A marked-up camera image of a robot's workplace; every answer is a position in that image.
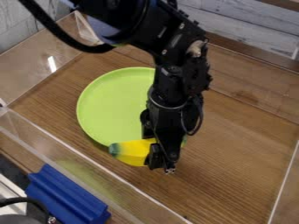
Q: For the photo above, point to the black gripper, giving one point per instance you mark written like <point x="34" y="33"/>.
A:
<point x="169" y="123"/>

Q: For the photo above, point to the yellow toy banana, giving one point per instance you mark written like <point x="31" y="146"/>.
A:
<point x="131" y="152"/>

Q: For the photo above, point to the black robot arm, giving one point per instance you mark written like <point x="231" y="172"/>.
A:
<point x="158" y="28"/>

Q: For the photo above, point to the green round plate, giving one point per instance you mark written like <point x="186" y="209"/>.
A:
<point x="111" y="103"/>

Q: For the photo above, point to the blue plastic clamp block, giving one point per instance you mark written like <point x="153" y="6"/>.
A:
<point x="69" y="201"/>

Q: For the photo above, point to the clear acrylic front wall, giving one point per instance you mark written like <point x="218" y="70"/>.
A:
<point x="33" y="148"/>

